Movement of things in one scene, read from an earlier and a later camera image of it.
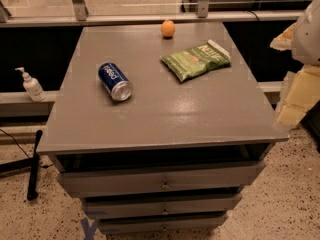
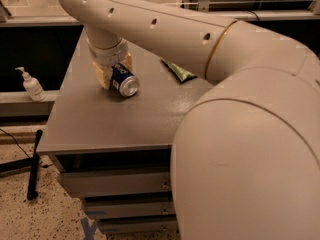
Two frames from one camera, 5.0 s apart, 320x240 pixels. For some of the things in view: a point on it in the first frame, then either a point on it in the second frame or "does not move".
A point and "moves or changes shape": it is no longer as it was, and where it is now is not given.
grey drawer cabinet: x=159 y=128 does not move
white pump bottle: x=33 y=88 does not move
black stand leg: x=31 y=188 does not move
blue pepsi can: x=114 y=81 moves or changes shape
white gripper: x=308 y=34 → x=107 y=56
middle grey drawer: x=162 y=207 does not move
